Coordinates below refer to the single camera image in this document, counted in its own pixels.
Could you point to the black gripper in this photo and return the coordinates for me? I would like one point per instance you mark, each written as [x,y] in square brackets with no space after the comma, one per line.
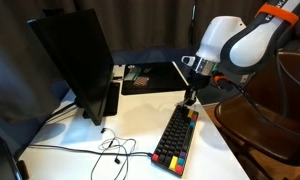
[199,81]

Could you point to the black keyboard with colourful keys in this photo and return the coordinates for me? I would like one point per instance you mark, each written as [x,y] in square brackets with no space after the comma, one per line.
[176,140]

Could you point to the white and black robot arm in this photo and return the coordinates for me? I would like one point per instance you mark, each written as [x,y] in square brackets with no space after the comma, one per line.
[250,46]

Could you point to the black desk mat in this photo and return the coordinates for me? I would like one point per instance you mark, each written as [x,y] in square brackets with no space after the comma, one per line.
[163,78]

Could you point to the small dark gadget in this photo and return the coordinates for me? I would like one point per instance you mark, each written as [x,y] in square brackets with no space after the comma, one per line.
[147,70]

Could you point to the small checkered circuit board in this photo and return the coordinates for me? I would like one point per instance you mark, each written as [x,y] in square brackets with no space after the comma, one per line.
[140,81]

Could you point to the green and white packet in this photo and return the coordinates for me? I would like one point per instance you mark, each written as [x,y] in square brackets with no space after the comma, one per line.
[131,73]

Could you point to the black monitor stand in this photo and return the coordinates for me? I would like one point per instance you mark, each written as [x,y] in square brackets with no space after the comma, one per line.
[112,99]

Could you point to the wide brown curtain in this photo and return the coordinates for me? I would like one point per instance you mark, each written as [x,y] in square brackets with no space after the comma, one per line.
[140,23]

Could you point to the brown wooden chair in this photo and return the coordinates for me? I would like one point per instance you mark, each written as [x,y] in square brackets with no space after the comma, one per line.
[273,133]

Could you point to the black computer monitor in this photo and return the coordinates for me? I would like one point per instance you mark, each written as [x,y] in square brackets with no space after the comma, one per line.
[80,63]

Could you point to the small black block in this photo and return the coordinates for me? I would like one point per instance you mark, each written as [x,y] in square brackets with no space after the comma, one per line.
[23,169]

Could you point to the black screen edge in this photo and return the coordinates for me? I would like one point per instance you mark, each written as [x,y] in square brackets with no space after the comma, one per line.
[0,160]

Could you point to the grey camera bracket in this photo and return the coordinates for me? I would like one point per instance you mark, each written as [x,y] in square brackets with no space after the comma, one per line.
[188,60]

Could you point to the white wall outlet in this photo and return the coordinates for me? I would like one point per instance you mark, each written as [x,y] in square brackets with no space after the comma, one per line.
[245,79]

